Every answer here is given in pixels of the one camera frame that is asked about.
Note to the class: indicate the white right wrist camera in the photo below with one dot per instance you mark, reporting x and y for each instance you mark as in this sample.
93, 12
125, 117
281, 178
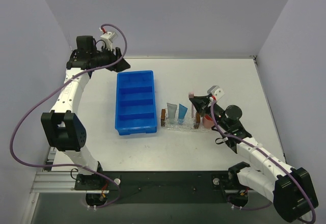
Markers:
215, 93

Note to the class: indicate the blue toothpaste tube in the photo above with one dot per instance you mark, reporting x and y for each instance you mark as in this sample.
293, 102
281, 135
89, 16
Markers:
182, 113

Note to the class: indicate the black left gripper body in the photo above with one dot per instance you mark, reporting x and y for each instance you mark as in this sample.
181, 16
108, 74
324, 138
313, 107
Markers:
116, 59

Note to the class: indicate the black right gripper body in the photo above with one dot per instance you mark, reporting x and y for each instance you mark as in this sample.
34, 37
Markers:
207, 104

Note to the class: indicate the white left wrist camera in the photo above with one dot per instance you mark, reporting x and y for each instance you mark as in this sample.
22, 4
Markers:
108, 38

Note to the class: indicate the white toothpaste tube green cap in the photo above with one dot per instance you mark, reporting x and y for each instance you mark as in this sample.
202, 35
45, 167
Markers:
172, 108

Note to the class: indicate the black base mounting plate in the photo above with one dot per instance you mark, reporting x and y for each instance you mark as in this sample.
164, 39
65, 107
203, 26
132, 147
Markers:
173, 187

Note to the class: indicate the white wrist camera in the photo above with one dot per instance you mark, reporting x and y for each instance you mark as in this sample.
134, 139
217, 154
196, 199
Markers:
215, 93
108, 38

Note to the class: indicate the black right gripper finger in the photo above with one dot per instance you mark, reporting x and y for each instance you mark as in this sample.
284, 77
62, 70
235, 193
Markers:
205, 113
200, 102

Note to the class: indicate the pink toothbrush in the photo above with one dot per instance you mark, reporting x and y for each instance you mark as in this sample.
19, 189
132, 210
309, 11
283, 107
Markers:
191, 95

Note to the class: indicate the clear holder with wooden ends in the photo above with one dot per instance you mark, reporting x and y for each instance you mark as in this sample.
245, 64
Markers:
180, 122

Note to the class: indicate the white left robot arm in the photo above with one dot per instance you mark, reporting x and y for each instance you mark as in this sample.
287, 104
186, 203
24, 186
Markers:
63, 129

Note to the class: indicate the blue plastic divided bin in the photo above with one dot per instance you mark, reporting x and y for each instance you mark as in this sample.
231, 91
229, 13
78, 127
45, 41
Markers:
135, 103

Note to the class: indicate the pink plastic cup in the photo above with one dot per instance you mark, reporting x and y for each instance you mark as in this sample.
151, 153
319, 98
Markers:
207, 122

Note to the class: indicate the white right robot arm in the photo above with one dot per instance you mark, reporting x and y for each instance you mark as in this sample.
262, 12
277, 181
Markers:
290, 190

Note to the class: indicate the clear textured oval tray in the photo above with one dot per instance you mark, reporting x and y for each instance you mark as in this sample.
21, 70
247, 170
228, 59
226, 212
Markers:
188, 127

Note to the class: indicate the aluminium front rail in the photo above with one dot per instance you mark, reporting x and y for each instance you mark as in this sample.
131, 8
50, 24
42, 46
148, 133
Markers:
53, 182

